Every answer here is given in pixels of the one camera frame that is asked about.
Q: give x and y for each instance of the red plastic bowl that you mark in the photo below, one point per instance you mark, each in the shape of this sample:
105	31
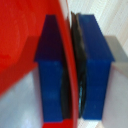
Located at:
20	40

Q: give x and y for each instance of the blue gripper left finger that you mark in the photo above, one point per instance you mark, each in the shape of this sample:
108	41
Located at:
50	76

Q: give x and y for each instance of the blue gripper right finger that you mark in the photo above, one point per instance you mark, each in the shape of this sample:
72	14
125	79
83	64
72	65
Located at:
96	73

